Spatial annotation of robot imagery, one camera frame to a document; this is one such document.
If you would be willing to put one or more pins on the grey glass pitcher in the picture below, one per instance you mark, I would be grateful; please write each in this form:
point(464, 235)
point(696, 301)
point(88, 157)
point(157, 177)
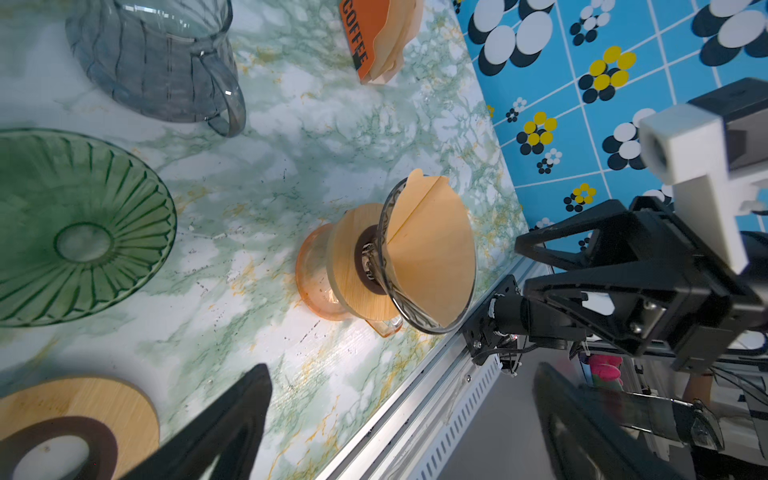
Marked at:
point(168, 60)

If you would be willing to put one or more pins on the aluminium front rail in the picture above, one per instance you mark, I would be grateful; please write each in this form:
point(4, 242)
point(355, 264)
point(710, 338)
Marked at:
point(414, 434)

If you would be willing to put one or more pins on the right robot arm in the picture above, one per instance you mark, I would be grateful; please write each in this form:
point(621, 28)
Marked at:
point(506, 312)

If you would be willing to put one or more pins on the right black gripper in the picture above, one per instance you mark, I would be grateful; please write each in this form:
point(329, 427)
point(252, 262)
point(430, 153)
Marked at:
point(680, 293)

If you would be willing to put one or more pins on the clear grey glass dripper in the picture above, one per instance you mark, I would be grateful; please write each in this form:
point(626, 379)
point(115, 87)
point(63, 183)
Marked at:
point(385, 277)

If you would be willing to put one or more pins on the orange coffee filter box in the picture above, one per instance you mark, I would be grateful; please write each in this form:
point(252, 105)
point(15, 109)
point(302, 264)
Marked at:
point(377, 32)

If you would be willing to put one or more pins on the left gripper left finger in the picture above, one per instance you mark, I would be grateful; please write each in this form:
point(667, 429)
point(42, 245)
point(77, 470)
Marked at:
point(223, 440)

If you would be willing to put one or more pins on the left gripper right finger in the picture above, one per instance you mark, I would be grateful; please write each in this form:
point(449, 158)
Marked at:
point(581, 441)

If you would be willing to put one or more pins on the wooden ring holder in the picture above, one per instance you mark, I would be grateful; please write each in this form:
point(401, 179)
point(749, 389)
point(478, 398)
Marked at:
point(116, 421)
point(359, 293)

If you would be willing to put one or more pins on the green glass dripper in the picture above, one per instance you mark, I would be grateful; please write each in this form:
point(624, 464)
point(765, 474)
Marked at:
point(84, 225)

